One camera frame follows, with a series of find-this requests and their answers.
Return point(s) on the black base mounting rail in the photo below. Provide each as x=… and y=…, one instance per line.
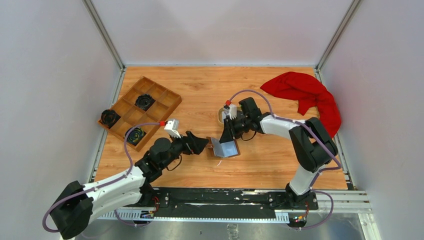
x=225, y=203

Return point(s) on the beige oval tray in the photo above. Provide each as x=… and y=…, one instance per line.
x=223, y=114

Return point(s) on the brown leather card holder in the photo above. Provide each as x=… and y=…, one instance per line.
x=222, y=150

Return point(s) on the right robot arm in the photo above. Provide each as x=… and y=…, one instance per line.
x=313, y=146

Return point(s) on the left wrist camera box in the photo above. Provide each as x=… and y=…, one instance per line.
x=171, y=127

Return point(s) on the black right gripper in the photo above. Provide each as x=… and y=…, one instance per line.
x=229, y=132

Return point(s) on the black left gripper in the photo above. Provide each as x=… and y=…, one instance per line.
x=195, y=144

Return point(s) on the red cloth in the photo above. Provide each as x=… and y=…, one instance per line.
x=309, y=92

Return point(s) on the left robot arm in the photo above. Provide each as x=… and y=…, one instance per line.
x=80, y=204

